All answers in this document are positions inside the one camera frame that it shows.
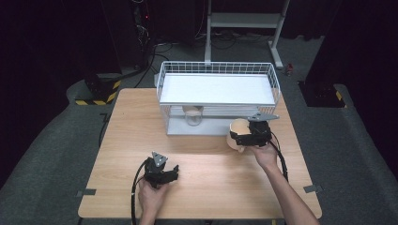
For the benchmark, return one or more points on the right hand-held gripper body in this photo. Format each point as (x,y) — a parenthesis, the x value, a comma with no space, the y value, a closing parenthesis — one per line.
(261,132)

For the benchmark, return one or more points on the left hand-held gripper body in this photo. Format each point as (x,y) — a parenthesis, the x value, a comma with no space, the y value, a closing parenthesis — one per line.
(156,172)

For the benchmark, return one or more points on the cream ceramic cup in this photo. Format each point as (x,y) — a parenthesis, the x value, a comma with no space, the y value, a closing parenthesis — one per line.
(237,126)

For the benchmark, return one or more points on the person's right hand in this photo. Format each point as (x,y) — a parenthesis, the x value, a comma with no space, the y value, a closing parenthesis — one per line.
(266,156)

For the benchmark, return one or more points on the person's left hand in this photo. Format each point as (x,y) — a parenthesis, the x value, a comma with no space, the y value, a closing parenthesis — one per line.
(153,197)

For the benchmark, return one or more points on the glass jar with wooden lid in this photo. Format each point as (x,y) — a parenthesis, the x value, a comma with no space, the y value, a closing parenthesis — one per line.
(193,117)

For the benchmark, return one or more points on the small red object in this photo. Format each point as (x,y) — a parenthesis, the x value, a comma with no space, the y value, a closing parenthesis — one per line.
(289,69)

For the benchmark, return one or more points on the black yellow striped stand base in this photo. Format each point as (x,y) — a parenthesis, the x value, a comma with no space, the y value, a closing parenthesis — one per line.
(322,95)
(100,90)

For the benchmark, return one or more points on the grey tape piece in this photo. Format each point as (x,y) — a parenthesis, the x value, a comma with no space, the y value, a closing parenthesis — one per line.
(313,188)
(87,192)

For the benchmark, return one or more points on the white metal stand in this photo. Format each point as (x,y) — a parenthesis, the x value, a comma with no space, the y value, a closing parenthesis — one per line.
(244,20)

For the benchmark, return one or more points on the dark equipment tower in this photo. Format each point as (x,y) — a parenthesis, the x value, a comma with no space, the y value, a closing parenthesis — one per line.
(128,31)

